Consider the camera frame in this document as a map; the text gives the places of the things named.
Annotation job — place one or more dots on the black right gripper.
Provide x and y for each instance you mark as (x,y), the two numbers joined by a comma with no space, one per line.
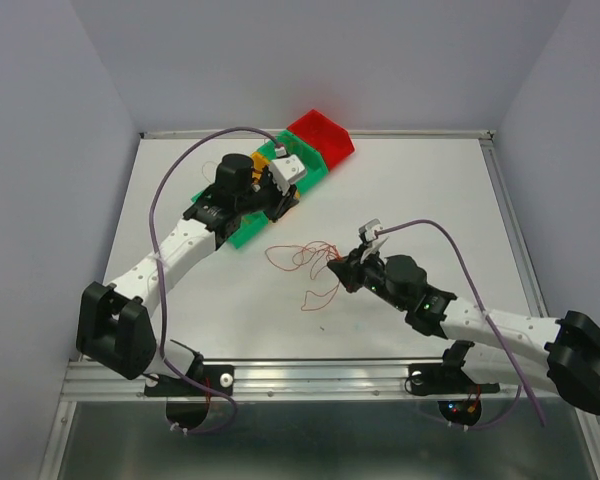
(349,270)

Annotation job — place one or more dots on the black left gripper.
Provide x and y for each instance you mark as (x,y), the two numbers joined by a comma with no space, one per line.
(283,203)

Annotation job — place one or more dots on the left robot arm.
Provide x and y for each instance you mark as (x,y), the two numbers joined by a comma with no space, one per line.
(115,326)

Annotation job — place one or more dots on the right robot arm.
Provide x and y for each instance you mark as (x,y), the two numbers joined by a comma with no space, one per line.
(489,348)

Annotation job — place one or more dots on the green plastic bin front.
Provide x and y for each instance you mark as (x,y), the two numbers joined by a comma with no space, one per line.
(247,230)

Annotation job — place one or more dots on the yellow plastic bin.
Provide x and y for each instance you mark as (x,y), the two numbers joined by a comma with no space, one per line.
(275,194)

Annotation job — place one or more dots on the green plastic bin near red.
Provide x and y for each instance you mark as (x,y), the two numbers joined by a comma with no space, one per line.
(311,158)

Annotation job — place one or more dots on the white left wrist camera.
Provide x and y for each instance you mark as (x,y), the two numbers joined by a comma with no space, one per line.
(286,169)

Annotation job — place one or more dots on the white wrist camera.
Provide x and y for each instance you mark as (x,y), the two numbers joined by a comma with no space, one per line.
(286,169)
(369,234)

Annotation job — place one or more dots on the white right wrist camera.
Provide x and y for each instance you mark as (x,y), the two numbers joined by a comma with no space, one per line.
(369,234)

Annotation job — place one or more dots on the aluminium front rail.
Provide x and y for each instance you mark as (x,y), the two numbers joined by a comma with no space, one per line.
(257,381)

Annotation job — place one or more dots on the aluminium rail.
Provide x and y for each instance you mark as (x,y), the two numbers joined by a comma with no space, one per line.
(509,285)
(257,381)
(479,134)

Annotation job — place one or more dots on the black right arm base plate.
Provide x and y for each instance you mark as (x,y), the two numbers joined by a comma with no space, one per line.
(424,379)

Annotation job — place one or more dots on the aluminium back rail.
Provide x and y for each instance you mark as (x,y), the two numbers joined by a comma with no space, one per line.
(479,134)

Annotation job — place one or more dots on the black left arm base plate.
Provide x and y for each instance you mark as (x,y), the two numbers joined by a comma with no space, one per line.
(217,377)

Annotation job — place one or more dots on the aluminium right side rail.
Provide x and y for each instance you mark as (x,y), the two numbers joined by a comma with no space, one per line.
(509,285)

